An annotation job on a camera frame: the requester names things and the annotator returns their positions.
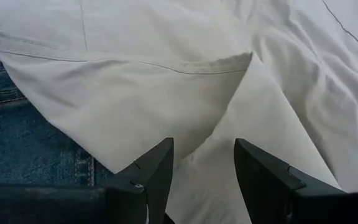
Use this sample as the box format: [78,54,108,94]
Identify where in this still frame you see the dark blue denim jeans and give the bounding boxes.
[0,26,117,187]

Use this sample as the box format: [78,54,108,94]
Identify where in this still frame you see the beige garment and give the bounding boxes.
[0,0,358,224]

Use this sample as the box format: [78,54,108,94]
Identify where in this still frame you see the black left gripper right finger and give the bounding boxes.
[233,138,358,224]

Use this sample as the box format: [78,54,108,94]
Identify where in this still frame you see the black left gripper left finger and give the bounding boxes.
[0,137,175,224]

